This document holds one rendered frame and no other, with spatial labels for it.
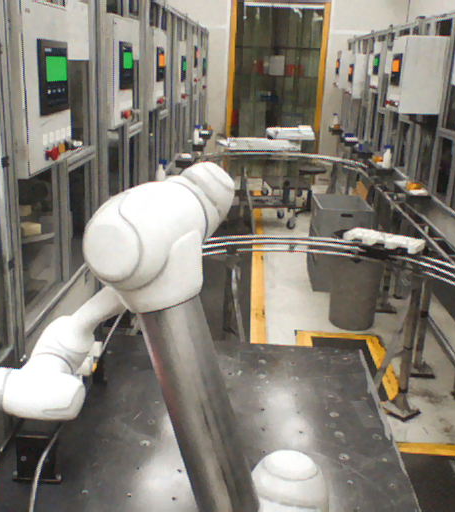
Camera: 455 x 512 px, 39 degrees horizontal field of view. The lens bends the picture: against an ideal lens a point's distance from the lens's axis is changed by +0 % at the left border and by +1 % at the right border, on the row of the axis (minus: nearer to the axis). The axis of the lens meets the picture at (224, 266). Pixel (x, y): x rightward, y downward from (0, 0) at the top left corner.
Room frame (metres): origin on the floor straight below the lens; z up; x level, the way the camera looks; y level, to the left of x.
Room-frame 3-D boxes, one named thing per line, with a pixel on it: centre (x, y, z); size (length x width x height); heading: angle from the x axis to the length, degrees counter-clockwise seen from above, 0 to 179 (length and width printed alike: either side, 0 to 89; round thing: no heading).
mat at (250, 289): (5.88, -0.06, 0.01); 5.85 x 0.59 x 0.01; 178
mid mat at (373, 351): (3.39, -0.74, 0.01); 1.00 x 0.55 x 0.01; 178
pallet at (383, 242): (3.06, -0.78, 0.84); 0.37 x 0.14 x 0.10; 56
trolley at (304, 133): (8.07, -0.75, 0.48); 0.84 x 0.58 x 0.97; 6
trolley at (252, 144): (6.81, -0.30, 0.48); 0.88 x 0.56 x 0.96; 106
